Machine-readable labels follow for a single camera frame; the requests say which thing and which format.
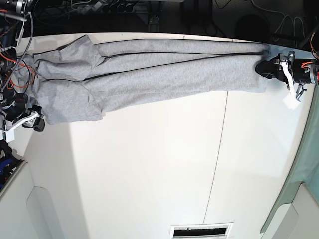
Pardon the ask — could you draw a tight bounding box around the rack of blue clamps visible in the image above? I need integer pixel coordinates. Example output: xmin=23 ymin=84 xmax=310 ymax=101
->
xmin=0 ymin=140 xmax=23 ymax=190

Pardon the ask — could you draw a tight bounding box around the grey t-shirt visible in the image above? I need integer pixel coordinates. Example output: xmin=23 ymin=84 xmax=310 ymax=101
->
xmin=24 ymin=36 xmax=270 ymax=124

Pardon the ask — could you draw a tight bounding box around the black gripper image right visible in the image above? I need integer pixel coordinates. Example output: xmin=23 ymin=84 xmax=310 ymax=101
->
xmin=255 ymin=51 xmax=319 ymax=85

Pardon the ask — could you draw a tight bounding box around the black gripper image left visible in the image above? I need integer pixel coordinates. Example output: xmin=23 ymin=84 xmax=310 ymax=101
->
xmin=0 ymin=93 xmax=45 ymax=131

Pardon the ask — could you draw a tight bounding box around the white cable on floor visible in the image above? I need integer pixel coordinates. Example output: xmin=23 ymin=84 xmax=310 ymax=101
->
xmin=214 ymin=0 xmax=305 ymax=34

